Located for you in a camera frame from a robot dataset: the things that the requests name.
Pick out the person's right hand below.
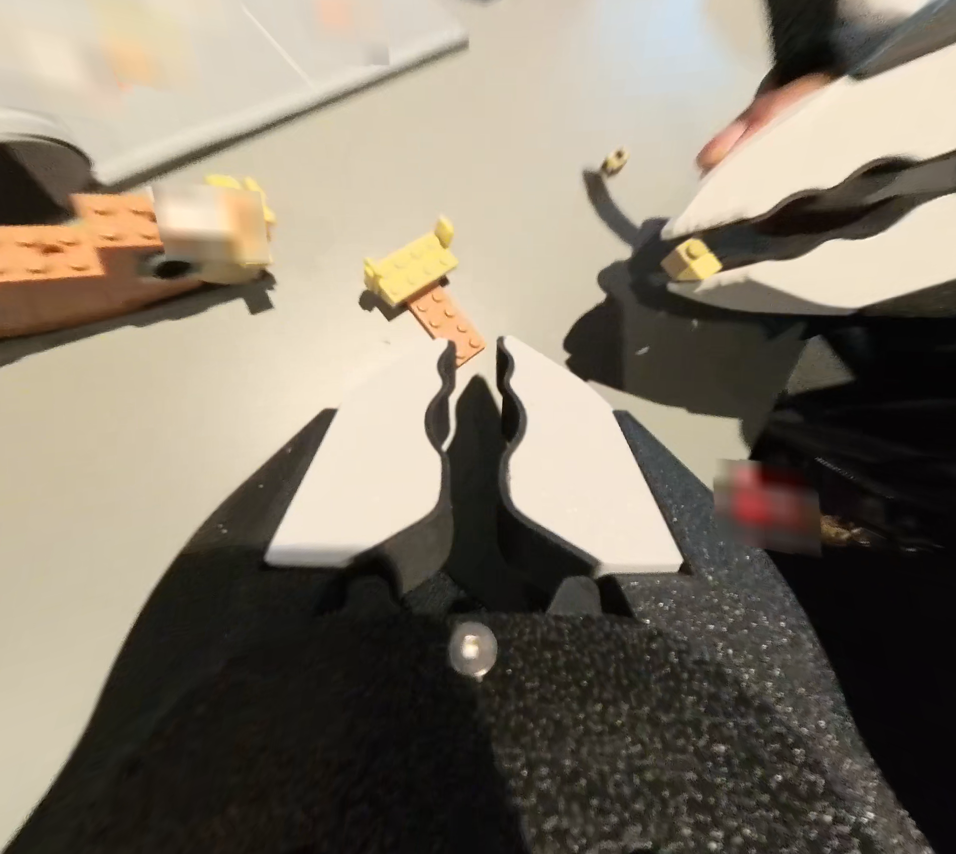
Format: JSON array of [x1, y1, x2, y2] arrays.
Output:
[[694, 69, 840, 177]]

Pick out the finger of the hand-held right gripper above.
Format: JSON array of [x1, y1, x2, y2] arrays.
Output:
[[662, 75, 956, 243], [680, 187, 956, 320]]

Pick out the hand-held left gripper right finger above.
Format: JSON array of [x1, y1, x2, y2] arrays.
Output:
[[495, 336, 685, 579]]

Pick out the tan studded toy brick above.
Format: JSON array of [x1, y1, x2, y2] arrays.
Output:
[[150, 173, 279, 287]]

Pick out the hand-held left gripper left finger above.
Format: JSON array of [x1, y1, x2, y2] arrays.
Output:
[[265, 341, 457, 571]]

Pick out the grey desk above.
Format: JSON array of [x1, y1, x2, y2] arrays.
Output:
[[0, 0, 956, 825]]

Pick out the small yellow brick assembly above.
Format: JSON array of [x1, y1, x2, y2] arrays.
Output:
[[662, 239, 724, 281]]

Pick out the small orange toy brick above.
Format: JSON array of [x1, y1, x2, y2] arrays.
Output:
[[0, 188, 203, 343]]

